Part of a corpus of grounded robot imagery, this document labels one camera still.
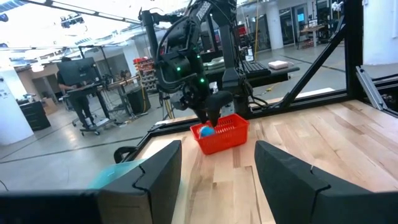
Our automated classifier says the person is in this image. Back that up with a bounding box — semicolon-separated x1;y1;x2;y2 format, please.
56;57;96;128

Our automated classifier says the black side table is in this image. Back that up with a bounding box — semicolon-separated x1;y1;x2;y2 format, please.
201;60;301;88

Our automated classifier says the white flat box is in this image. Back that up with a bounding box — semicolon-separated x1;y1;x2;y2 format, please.
267;60;290;70

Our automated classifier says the white dish stack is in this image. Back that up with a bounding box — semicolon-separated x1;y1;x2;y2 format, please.
203;57;225;72

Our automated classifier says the black computer tower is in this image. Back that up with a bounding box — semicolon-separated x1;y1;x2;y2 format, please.
126;86;152;114

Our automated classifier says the red parts bin shelf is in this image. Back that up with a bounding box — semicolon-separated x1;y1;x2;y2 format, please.
132;57;158;93

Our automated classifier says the long ceiling light strip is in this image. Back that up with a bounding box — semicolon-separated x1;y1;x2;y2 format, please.
24;0;142;25

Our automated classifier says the black looped cable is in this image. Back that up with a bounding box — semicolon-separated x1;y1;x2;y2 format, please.
113;146;141;165

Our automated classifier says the black aluminium table frame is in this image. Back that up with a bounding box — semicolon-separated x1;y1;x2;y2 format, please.
146;0;398;147

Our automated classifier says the red plastic mesh basket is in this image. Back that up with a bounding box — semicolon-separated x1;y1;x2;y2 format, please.
189;113;251;156

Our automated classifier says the wooden top workbench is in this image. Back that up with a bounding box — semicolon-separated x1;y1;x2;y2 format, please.
96;74;142;118

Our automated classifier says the black computer monitor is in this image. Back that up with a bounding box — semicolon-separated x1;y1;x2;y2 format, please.
57;57;102;86

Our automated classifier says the black drawer cabinet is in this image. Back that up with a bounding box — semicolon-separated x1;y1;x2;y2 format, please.
19;101;52;131

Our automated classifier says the black keyboard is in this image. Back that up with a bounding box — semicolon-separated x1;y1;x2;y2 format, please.
241;60;272;78

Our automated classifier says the silver aluminium rail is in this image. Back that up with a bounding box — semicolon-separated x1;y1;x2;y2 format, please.
355;65;389;111

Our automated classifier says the brown cardboard box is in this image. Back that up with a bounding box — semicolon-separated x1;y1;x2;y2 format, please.
42;97;58;115

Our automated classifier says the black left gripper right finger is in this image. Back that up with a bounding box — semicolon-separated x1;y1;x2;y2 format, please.
254;139;398;224

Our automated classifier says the black ceiling-mounted device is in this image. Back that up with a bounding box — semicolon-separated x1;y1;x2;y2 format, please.
60;12;85;29

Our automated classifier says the small blue and white item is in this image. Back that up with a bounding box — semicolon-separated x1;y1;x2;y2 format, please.
198;126;216;139

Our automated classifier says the black camera stand pole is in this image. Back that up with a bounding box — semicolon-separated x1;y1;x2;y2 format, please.
138;7;175;121

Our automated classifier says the black standing desk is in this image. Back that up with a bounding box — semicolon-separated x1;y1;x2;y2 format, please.
58;82;118;137

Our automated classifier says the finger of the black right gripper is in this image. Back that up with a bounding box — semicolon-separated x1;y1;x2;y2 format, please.
205;90;234;127
193;105;210;124

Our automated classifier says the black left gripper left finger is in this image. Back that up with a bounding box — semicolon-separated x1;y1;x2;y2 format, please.
98;139;183;224

